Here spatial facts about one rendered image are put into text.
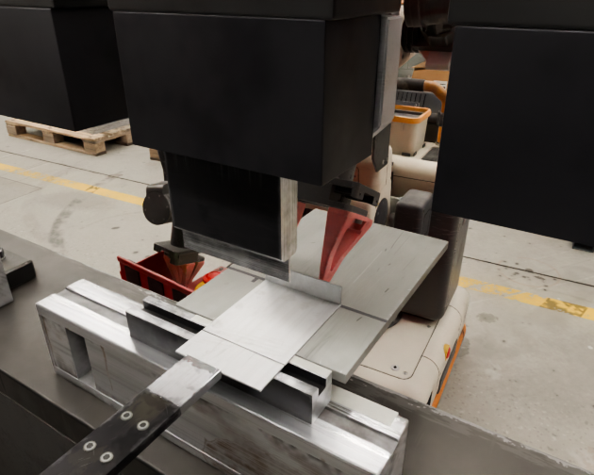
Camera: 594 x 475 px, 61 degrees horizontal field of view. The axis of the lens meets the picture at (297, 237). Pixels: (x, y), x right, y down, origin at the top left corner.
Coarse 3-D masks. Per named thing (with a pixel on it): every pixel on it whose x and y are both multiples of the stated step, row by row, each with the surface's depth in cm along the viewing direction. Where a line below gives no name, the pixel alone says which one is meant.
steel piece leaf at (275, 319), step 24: (264, 288) 49; (288, 288) 49; (312, 288) 48; (336, 288) 46; (240, 312) 46; (264, 312) 46; (288, 312) 46; (312, 312) 46; (240, 336) 42; (264, 336) 42; (288, 336) 42; (288, 360) 40
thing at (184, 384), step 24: (192, 360) 39; (168, 384) 37; (192, 384) 37; (144, 408) 35; (168, 408) 35; (96, 432) 33; (120, 432) 33; (144, 432) 33; (72, 456) 31; (96, 456) 31; (120, 456) 31
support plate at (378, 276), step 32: (320, 224) 62; (320, 256) 55; (352, 256) 55; (384, 256) 55; (416, 256) 55; (224, 288) 49; (352, 288) 49; (384, 288) 49; (416, 288) 51; (352, 320) 45; (320, 352) 41; (352, 352) 41
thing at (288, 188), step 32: (192, 160) 35; (192, 192) 36; (224, 192) 34; (256, 192) 33; (288, 192) 32; (192, 224) 37; (224, 224) 35; (256, 224) 34; (288, 224) 33; (224, 256) 38; (256, 256) 36; (288, 256) 34
